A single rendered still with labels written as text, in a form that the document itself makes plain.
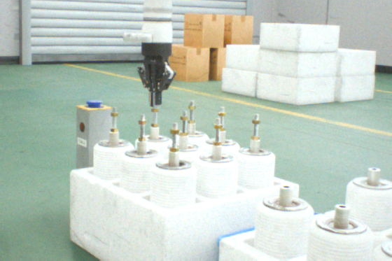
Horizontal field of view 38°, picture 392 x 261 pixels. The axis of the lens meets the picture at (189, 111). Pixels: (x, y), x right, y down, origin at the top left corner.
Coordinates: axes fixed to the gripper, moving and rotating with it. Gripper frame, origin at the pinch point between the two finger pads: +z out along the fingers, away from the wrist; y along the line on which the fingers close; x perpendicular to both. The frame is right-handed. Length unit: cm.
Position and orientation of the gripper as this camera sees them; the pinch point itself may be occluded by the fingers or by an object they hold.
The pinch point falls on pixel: (155, 99)
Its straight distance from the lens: 143.2
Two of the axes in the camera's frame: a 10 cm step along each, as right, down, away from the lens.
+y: -6.7, -1.4, 7.3
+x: -7.4, 0.8, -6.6
